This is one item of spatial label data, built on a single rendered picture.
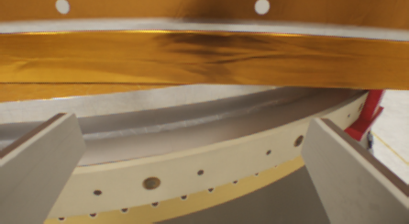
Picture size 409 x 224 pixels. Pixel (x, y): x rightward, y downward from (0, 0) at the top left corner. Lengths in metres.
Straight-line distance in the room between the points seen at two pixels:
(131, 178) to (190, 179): 0.05
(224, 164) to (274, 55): 0.10
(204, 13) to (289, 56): 0.08
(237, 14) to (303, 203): 0.29
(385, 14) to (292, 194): 0.25
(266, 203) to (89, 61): 0.27
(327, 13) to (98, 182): 0.22
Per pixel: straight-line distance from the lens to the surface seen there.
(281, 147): 0.23
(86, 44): 0.20
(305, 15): 0.19
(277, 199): 0.33
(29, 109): 0.21
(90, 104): 0.19
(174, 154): 0.17
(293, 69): 0.20
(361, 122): 0.38
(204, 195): 0.26
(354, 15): 0.21
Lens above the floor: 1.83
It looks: 29 degrees down
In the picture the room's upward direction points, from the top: 1 degrees clockwise
